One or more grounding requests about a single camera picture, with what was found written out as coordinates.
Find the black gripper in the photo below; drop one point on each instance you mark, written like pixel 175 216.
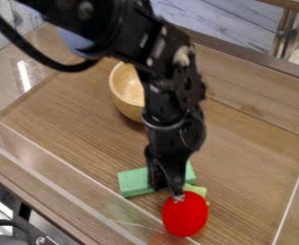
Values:
pixel 172 142

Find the green rectangular block stick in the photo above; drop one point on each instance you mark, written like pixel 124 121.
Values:
pixel 133 183

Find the red felt strawberry toy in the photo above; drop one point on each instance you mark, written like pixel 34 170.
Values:
pixel 184 217

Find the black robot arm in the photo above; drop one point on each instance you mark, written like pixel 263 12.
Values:
pixel 123 29

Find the wooden brown bowl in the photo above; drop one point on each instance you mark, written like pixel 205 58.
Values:
pixel 127 91

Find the black table leg clamp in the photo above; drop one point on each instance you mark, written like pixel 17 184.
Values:
pixel 24 233

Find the metal chair frame background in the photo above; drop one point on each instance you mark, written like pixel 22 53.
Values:
pixel 286 40

